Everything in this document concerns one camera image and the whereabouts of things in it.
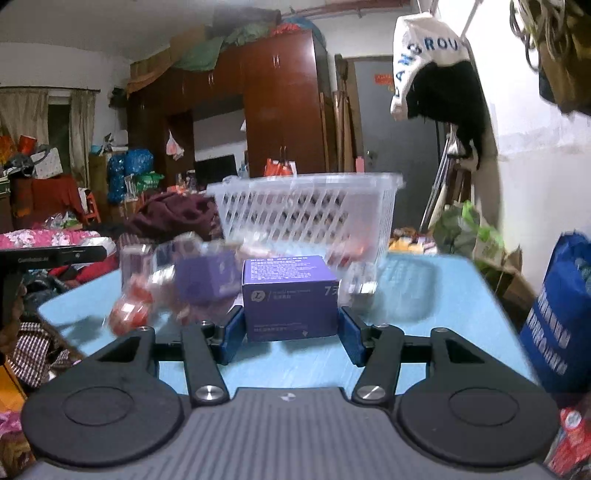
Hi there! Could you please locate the red snack bag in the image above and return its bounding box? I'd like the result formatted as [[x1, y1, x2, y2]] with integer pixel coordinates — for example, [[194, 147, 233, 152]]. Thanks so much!
[[545, 408, 590, 479]]

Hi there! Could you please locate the beige window curtain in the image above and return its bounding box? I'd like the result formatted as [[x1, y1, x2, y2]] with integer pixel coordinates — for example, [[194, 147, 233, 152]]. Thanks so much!
[[1, 87, 96, 187]]

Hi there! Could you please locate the grey door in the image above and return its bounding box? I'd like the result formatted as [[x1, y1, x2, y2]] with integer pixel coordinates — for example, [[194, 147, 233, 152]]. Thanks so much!
[[353, 57, 445, 229]]

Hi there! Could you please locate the red item in plastic bag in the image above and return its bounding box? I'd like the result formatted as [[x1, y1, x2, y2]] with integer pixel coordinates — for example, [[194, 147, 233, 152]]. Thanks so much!
[[107, 274, 153, 336]]

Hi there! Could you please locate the green white plastic bag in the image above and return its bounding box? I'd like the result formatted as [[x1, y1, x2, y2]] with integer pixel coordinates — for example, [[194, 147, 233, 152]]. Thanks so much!
[[432, 201, 505, 266]]

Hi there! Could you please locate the dark red wooden wardrobe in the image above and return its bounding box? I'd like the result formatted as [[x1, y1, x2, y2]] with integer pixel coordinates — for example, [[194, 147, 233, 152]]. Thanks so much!
[[127, 30, 335, 183]]

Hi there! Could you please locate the purple cube box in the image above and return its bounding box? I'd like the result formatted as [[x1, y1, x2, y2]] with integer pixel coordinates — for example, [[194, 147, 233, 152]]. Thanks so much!
[[174, 250, 242, 305]]

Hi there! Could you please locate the white black hanging hoodie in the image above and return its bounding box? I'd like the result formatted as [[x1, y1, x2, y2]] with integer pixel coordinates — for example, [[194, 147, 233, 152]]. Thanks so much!
[[391, 12, 486, 159]]

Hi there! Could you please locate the purple box with logo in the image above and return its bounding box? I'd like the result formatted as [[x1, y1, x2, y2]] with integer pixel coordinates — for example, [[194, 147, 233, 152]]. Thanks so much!
[[242, 255, 339, 342]]

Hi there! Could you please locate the maroon clothing pile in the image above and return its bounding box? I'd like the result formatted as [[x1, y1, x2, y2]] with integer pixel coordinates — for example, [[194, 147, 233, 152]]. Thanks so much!
[[125, 192, 223, 243]]

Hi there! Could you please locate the blue plastic bags stack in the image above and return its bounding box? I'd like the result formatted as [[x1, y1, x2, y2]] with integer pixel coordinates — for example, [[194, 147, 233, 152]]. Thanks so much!
[[106, 149, 153, 204]]

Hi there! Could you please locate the coiled rope on wall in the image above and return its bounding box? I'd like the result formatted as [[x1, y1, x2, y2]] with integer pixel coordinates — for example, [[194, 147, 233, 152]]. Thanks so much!
[[510, 0, 569, 70]]

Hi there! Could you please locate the person's left hand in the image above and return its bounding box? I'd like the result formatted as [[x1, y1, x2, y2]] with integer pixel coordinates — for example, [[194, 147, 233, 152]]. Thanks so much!
[[0, 284, 26, 356]]

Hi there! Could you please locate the blue shopping bag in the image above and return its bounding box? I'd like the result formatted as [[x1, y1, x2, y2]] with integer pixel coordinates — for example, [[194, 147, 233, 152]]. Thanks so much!
[[520, 232, 590, 396]]

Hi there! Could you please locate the small silver white box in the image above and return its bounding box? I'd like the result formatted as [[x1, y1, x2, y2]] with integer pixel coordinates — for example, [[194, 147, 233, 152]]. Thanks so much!
[[339, 261, 380, 311]]

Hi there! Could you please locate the pink floral bedding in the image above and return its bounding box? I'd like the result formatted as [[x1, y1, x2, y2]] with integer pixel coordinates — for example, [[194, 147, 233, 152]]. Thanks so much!
[[0, 229, 108, 250]]

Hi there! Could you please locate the white plastic perforated basket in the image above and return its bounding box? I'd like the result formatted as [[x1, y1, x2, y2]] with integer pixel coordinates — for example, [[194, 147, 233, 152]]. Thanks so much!
[[206, 173, 405, 268]]

